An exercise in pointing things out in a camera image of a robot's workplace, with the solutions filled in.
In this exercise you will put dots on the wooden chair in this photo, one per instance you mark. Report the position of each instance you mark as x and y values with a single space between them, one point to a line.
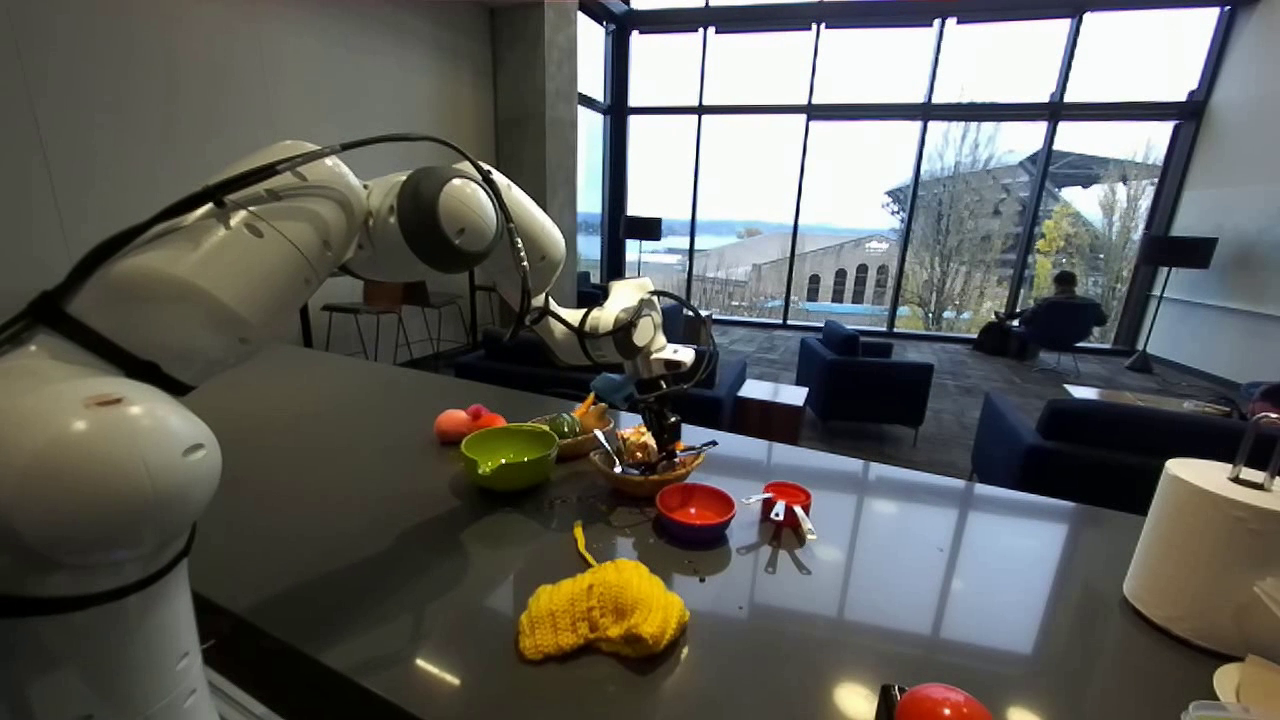
381 310

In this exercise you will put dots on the low coffee table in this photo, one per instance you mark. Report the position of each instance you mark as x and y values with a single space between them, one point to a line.
1147 396

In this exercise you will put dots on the seated person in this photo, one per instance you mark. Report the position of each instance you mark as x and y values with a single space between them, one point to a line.
1065 316

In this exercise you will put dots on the white paper towel roll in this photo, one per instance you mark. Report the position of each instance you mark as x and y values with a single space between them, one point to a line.
1203 552

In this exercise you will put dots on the small black speaker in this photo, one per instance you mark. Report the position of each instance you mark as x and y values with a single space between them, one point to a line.
642 230

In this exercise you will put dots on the red emergency stop button box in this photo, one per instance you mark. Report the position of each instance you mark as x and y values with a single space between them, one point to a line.
940 707

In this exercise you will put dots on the yellow crocheted cloth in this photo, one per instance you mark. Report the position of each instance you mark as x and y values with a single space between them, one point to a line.
605 612

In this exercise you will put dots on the small wicker basket with food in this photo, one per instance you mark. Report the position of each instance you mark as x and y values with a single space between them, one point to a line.
577 424

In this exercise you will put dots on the blue armchair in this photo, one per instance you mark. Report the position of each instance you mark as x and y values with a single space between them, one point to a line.
866 382

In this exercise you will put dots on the teal wrist camera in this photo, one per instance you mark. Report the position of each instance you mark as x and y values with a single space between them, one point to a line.
612 391

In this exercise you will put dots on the pink peach toy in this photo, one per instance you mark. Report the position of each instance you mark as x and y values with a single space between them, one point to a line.
453 424

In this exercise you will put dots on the small red cup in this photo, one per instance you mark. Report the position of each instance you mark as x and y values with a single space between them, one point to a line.
790 497

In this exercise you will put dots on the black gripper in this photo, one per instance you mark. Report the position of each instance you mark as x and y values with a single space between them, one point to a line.
663 396

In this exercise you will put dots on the white plate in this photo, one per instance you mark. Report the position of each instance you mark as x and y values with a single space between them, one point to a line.
1255 686

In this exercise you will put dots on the black speaker on tall stand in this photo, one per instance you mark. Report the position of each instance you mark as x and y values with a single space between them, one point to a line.
1183 252

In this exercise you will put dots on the white and red small toy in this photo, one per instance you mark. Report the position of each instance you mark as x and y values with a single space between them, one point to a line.
780 522

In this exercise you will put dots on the small dark side table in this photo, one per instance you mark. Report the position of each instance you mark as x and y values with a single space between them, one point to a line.
769 405

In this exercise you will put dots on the dark navy sofa with cushion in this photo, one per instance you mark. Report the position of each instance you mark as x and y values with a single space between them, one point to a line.
1120 446

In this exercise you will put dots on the red bowl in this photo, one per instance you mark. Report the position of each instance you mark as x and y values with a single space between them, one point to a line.
692 509

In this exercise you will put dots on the red tomato toy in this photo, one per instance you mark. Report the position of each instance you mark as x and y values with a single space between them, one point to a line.
487 417

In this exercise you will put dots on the green bowl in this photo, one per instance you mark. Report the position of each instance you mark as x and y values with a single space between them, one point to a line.
508 459

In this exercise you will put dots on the wicker basket with wooden strips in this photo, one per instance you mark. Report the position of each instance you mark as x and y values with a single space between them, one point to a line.
646 476

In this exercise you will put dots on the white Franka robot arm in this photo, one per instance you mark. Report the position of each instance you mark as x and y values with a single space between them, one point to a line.
162 334

